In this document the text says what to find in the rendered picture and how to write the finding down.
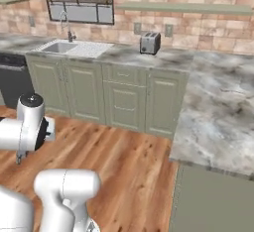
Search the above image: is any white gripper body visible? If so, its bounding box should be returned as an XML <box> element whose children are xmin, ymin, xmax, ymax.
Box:
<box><xmin>15</xmin><ymin>139</ymin><xmax>39</xmax><ymax>155</ymax></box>

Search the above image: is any green drawer front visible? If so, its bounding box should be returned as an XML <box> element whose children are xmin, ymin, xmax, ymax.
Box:
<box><xmin>101</xmin><ymin>62</ymin><xmax>149</xmax><ymax>88</ymax></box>

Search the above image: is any green counter cupboard panel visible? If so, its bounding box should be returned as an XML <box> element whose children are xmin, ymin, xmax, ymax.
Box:
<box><xmin>168</xmin><ymin>162</ymin><xmax>254</xmax><ymax>232</ymax></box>

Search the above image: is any black dishwasher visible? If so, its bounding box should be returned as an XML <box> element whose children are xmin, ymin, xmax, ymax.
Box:
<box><xmin>0</xmin><ymin>53</ymin><xmax>36</xmax><ymax>110</ymax></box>

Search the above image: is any green run of cupboards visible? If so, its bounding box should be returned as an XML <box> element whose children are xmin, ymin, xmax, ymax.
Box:
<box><xmin>25</xmin><ymin>53</ymin><xmax>191</xmax><ymax>141</ymax></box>

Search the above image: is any white sink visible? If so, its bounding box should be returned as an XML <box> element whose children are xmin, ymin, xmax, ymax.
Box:
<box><xmin>32</xmin><ymin>39</ymin><xmax>115</xmax><ymax>59</ymax></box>

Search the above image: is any silver tap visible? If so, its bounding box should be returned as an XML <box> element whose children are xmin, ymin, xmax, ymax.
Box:
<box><xmin>59</xmin><ymin>10</ymin><xmax>77</xmax><ymax>44</ymax></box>

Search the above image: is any silver toaster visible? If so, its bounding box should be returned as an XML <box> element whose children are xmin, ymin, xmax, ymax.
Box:
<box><xmin>138</xmin><ymin>31</ymin><xmax>163</xmax><ymax>57</ymax></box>

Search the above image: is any grey wall socket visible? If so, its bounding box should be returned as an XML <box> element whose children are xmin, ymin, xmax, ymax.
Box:
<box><xmin>164</xmin><ymin>23</ymin><xmax>175</xmax><ymax>39</ymax></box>
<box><xmin>133</xmin><ymin>22</ymin><xmax>143</xmax><ymax>36</ymax></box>
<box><xmin>28</xmin><ymin>15</ymin><xmax>37</xmax><ymax>29</ymax></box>

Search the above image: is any short green wall shelf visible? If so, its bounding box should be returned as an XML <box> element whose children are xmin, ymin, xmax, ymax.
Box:
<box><xmin>0</xmin><ymin>0</ymin><xmax>31</xmax><ymax>6</ymax></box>

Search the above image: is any long green wall shelf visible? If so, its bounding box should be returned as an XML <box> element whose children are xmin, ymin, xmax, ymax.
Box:
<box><xmin>115</xmin><ymin>1</ymin><xmax>254</xmax><ymax>17</ymax></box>

